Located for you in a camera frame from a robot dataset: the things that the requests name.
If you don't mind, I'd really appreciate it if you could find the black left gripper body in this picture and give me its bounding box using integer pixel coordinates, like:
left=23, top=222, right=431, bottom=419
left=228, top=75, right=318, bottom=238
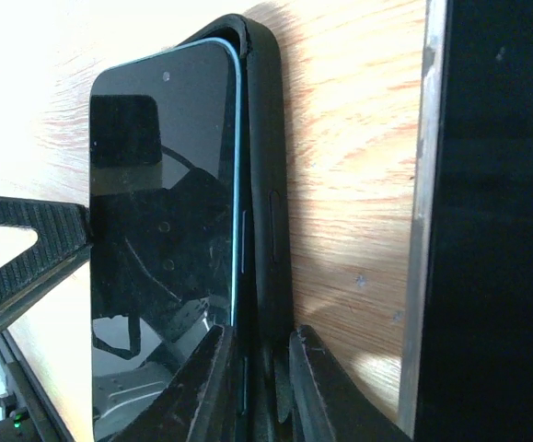
left=0, top=333, right=73, bottom=441

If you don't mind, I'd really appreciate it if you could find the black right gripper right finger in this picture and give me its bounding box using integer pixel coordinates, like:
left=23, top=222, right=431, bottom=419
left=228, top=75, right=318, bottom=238
left=289, top=325, right=410, bottom=442

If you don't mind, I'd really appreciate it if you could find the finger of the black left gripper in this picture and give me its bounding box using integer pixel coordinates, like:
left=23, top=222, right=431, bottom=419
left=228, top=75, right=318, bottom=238
left=0, top=196, right=92, bottom=333

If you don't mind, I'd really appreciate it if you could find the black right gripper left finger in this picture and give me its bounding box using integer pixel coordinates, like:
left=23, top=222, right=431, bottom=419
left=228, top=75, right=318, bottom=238
left=102, top=325, right=238, bottom=441

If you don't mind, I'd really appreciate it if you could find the black phone case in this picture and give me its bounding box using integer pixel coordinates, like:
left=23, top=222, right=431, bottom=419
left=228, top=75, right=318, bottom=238
left=188, top=14, right=295, bottom=441

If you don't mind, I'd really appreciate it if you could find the green-edged black phone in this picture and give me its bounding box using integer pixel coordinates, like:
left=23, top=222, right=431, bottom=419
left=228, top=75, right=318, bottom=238
left=89, top=37, right=249, bottom=441

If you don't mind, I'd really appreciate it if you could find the white-edged black phone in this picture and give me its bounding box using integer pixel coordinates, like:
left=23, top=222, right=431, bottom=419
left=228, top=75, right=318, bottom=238
left=414, top=1, right=533, bottom=441

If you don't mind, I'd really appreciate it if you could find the clear magsafe phone case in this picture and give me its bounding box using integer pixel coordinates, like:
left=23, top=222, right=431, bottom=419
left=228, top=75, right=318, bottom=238
left=397, top=0, right=448, bottom=437

